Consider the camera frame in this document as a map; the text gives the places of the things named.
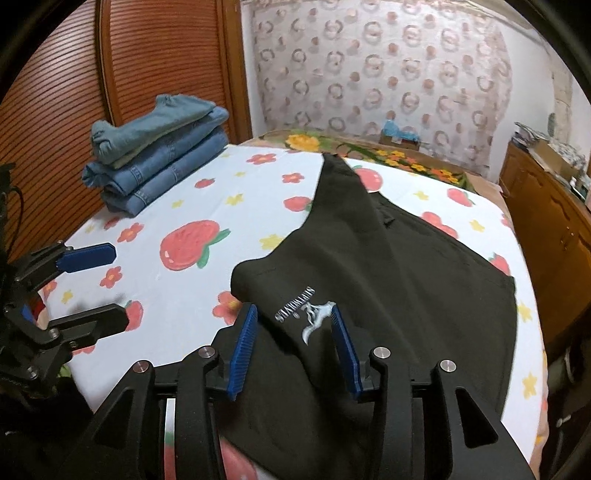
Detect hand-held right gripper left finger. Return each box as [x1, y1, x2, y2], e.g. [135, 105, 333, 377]
[69, 302, 259, 480]

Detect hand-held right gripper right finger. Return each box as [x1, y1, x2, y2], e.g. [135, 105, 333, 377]
[329, 306, 532, 480]

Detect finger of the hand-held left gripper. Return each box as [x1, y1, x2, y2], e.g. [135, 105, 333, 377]
[4, 302, 131, 384]
[11, 242, 117, 289]

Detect black t-shirt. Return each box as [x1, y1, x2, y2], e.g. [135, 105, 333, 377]
[229, 154, 518, 480]

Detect folded teal pants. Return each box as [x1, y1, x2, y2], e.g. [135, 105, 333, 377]
[91, 95, 230, 164]

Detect strawberry print bed sheet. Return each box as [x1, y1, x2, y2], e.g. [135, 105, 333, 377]
[39, 143, 550, 480]

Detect folded blue jeans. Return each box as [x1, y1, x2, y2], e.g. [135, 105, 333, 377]
[82, 127, 230, 190]
[100, 148, 230, 217]

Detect floral blanket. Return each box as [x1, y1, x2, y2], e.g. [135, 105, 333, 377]
[252, 129, 504, 195]

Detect ribbed wooden headboard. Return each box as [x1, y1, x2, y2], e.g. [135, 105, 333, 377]
[0, 0, 252, 278]

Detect dark object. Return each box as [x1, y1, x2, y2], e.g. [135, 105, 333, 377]
[545, 332, 591, 444]

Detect blue topped cardboard box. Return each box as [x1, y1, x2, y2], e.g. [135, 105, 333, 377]
[379, 119, 421, 149]

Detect long wooden cabinet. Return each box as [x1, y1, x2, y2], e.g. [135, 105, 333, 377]
[499, 138, 591, 352]

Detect circle patterned curtain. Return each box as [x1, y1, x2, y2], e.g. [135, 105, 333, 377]
[240, 0, 518, 162]

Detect flat cardboard box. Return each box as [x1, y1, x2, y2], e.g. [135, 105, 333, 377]
[531, 138, 578, 176]

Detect patterned paper stack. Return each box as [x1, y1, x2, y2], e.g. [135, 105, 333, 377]
[515, 121, 550, 148]

